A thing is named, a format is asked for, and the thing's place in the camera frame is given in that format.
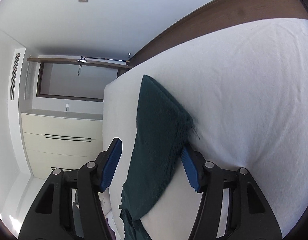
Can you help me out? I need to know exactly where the dark green knitted garment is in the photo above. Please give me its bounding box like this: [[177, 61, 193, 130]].
[[119, 75, 193, 239]]

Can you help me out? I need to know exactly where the white bed mattress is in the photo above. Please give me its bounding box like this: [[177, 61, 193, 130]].
[[103, 18, 308, 236]]

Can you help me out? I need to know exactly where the dark brown door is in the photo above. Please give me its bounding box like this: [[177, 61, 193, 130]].
[[27, 57, 132, 102]]

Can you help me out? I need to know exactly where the cream wardrobe with black handles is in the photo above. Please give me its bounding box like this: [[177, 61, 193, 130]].
[[21, 109, 102, 179]]

